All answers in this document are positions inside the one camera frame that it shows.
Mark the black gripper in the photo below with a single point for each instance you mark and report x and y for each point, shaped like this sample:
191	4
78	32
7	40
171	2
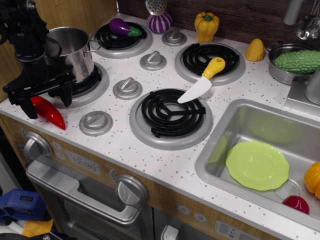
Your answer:
55	79

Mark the red toy chili pepper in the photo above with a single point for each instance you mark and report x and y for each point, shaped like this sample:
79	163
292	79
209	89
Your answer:
46	110

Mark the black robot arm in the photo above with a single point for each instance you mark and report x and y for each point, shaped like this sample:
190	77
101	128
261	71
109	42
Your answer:
22	26

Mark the stainless steel pot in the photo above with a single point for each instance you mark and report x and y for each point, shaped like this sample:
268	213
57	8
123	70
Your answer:
68	45

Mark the yellow toy bell pepper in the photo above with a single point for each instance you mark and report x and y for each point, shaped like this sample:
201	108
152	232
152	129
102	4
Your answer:
206	25

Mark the small steel pan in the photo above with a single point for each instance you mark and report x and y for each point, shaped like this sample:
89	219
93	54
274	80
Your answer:
279	48

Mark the front left black burner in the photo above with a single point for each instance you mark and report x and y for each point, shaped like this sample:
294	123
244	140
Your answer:
86	91

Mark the black burner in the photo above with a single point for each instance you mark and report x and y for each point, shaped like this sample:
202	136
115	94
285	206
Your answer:
191	61
86	91
114	46
159	121

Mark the left silver oven dial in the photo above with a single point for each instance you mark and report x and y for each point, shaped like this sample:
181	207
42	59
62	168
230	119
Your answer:
36	146

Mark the silver oven dial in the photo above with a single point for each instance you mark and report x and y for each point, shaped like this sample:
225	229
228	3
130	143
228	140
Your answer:
131	191
36	146

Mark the silver stove knob front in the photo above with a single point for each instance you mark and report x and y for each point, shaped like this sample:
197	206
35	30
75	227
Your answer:
95	123

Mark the silver stove knob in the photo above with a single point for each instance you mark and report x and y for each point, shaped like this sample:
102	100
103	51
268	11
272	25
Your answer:
95	123
127	89
153	61
174	38

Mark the back left black burner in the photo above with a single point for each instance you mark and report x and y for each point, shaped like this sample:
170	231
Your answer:
114	46

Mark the purple toy eggplant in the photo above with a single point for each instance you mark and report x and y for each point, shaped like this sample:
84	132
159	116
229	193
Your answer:
120	27

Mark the blue clamp tool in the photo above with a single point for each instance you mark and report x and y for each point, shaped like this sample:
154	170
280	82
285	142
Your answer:
22	204

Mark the front right black burner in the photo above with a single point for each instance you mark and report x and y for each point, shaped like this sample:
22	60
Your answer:
159	121

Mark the right silver oven dial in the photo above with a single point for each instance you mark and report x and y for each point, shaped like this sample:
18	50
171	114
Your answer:
131	191

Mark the yellow cloth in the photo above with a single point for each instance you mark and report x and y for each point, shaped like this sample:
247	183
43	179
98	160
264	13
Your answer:
34	228

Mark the purple striped toy onion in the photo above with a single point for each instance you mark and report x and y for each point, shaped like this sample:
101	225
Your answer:
159	23

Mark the silver stove knob back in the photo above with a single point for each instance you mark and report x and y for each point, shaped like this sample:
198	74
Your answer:
174	38

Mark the silver perforated skimmer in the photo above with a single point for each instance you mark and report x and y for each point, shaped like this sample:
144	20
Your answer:
156	7

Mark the back right black burner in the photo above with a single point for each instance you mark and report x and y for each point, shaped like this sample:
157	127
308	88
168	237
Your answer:
191	61

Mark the silver toy sink basin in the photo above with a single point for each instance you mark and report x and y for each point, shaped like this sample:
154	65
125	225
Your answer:
297	137

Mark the yellow toy corn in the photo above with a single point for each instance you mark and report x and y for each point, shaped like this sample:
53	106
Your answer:
255	51

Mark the light green plastic plate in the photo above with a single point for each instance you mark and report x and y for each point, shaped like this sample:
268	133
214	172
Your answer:
258	166

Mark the green toy bitter gourd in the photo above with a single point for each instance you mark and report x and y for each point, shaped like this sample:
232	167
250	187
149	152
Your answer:
301	62

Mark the silver faucet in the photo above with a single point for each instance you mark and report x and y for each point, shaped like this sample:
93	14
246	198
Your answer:
302	97

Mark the red toy tomato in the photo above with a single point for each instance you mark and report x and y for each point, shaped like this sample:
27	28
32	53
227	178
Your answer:
298	203

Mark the hanging silver spoons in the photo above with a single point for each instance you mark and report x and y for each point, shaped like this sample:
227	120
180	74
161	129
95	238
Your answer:
308	28

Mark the orange toy pumpkin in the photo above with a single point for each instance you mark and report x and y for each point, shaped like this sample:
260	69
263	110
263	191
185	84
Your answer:
312	179

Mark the silver oven door handle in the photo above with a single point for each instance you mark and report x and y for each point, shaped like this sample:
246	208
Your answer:
67	187

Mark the toy knife yellow handle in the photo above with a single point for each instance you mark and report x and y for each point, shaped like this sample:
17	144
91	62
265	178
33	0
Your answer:
215	66

